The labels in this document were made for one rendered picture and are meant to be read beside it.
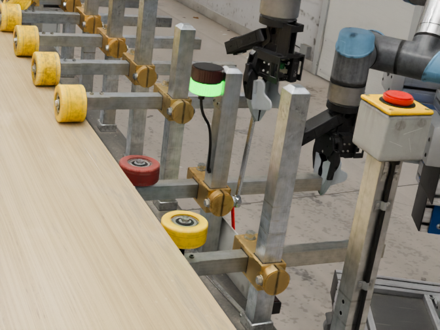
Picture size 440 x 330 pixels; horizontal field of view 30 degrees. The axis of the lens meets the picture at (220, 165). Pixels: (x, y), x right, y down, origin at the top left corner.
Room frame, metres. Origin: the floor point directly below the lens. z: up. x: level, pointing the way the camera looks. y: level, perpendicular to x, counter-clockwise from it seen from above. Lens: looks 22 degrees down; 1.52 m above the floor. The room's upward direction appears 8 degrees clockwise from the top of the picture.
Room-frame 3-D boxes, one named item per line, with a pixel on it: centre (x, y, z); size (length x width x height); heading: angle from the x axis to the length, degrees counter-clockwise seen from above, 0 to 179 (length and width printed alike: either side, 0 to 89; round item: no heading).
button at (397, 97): (1.04, -0.22, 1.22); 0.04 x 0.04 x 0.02
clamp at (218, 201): (1.52, 0.02, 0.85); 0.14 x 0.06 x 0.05; 26
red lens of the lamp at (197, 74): (1.48, 0.05, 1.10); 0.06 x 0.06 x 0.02
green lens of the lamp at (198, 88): (1.48, 0.05, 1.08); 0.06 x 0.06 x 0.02
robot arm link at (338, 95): (1.66, -0.24, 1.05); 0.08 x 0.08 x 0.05
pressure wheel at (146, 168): (1.47, 0.15, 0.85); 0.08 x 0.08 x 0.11
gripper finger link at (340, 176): (1.65, -0.25, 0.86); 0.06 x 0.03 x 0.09; 116
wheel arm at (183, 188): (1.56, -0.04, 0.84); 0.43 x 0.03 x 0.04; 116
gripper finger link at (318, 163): (1.68, -0.24, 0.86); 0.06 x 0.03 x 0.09; 116
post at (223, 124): (1.50, 0.00, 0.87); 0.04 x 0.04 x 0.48; 26
